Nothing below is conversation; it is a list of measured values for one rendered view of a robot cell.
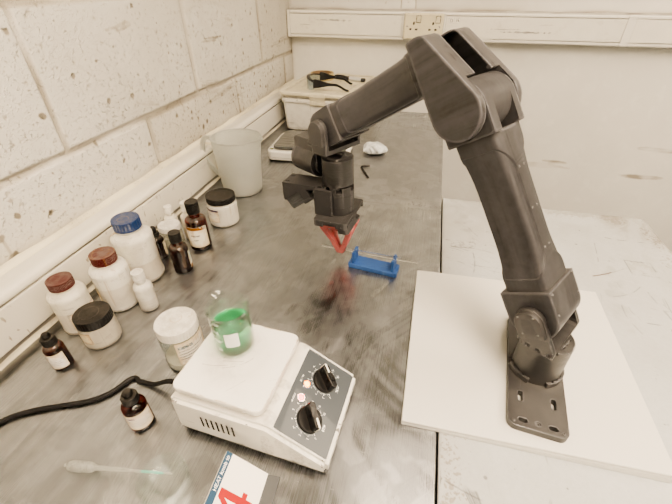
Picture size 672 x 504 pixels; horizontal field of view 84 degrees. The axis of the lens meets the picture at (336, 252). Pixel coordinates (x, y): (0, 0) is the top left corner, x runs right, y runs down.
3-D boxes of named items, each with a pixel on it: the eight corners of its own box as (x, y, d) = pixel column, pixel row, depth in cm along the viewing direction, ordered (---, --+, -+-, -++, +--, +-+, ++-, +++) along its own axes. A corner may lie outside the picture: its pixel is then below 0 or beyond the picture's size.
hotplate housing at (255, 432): (355, 385, 54) (357, 349, 49) (327, 479, 44) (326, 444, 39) (220, 349, 59) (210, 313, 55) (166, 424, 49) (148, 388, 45)
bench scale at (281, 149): (345, 167, 118) (346, 152, 115) (266, 161, 122) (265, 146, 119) (354, 146, 133) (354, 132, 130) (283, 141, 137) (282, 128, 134)
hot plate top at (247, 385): (301, 339, 51) (301, 334, 50) (261, 419, 42) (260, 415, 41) (223, 320, 54) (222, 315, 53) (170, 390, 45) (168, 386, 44)
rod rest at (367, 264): (399, 268, 76) (401, 254, 74) (395, 278, 74) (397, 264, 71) (352, 257, 79) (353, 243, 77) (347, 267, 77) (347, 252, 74)
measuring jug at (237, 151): (196, 194, 102) (183, 140, 93) (220, 175, 112) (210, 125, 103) (259, 203, 98) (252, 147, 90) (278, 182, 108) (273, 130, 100)
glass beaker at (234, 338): (265, 348, 49) (257, 302, 44) (227, 370, 46) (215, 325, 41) (242, 322, 53) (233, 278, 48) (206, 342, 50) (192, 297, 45)
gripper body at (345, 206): (313, 227, 70) (310, 191, 65) (333, 203, 77) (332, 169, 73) (346, 233, 68) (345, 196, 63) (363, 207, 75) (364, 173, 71)
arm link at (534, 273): (515, 337, 50) (429, 96, 44) (538, 311, 53) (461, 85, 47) (565, 343, 44) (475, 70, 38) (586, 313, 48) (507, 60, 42)
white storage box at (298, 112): (377, 110, 168) (379, 75, 159) (357, 138, 139) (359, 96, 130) (311, 105, 175) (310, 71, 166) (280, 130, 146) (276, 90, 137)
